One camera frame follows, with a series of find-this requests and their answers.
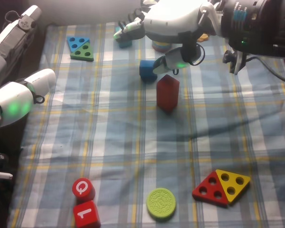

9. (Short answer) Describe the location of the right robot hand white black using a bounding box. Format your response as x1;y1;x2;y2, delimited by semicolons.
113;0;221;76

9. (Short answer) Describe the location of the red cylinder letter Q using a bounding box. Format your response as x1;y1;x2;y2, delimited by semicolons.
72;178;96;202

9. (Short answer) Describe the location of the teal cube letter K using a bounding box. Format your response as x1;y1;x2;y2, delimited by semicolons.
115;26;133;48

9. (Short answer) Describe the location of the red triangle block with holes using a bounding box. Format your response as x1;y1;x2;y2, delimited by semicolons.
191;171;228;208

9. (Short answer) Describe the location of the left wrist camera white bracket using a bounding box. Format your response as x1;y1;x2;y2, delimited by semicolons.
0;152;23;181

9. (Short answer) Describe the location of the red rectangular block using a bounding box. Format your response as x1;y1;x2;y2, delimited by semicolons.
156;74;181;112

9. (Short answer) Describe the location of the blue yellow plaid cloth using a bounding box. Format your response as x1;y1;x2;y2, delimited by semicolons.
10;22;285;228

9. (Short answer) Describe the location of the green sandwich cookie toy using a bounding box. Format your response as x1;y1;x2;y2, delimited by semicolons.
146;188;176;222

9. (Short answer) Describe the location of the blue triangle block with holes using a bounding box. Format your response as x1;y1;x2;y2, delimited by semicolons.
66;36;90;53

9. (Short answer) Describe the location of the blue cube block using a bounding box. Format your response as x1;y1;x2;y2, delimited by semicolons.
139;60;158;83

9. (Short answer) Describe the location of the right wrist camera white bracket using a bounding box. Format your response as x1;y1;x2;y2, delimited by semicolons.
222;48;249;76

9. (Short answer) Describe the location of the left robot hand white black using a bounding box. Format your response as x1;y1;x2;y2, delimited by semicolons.
0;4;57;129

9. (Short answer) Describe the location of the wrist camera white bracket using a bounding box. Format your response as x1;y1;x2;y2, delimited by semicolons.
0;152;23;181
222;48;249;76

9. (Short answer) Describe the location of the red cube number one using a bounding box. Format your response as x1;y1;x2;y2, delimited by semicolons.
73;200;101;228

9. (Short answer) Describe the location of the green triangle block with holes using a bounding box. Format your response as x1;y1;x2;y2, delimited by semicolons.
70;40;95;62

